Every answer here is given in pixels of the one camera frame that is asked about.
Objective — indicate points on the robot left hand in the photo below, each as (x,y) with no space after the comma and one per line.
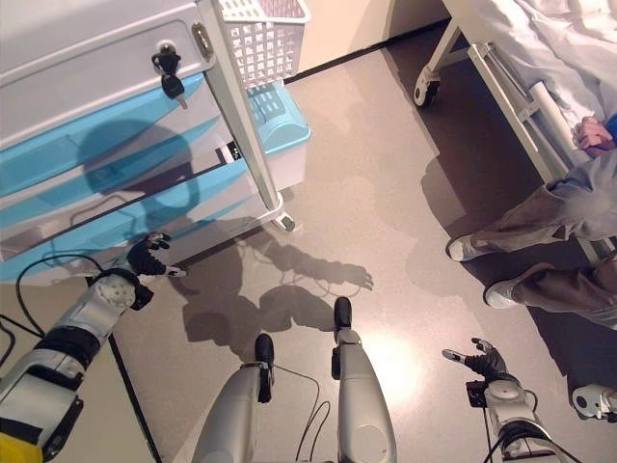
(144,258)

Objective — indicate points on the white perforated side basket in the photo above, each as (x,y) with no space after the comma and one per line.
(262,38)

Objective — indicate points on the silver robot leg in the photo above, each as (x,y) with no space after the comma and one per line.
(231,415)
(359,405)

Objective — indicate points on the silver robot left leg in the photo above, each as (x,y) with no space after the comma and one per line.
(231,415)

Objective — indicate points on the metal cart side latch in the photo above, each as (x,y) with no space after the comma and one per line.
(202,41)

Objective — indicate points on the black cart key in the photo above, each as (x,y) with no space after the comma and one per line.
(166,60)
(173,89)

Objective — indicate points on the white medical cart body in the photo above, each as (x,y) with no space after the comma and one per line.
(96,43)

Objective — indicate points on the bystander leg brown trousers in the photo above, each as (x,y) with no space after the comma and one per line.
(564,294)
(520,226)

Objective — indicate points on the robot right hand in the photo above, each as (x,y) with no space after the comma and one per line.
(487,359)

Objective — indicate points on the white cart caster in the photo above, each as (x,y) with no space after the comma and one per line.
(284,223)

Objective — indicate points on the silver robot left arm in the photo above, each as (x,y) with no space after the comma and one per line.
(72,333)

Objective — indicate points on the black robot left foot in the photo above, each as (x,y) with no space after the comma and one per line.
(264,347)

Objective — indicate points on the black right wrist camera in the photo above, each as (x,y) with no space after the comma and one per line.
(474,393)

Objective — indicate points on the black robot right foot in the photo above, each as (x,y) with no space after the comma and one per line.
(343,311)

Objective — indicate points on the white bed caster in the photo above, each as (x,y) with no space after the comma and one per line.
(426,89)
(590,400)

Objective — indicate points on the white bystander shoe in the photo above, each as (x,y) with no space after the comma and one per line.
(501,294)
(465,251)

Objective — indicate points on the white metal bed frame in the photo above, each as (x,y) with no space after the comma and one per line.
(506,91)

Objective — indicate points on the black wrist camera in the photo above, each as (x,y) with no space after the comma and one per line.
(144,294)
(474,393)

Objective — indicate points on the light blue waste bin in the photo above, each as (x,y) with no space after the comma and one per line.
(282,130)

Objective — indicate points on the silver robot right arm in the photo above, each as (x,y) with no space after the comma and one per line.
(511,415)

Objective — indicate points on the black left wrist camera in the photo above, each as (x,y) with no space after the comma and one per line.
(144,294)

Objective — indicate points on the bystander bare hand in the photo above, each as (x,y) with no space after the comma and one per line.
(590,135)

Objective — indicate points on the white bed sheet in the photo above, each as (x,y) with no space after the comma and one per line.
(554,38)

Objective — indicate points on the silver robot right leg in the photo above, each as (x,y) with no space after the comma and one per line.
(359,405)

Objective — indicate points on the black robot foot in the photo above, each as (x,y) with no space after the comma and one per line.
(264,347)
(343,311)

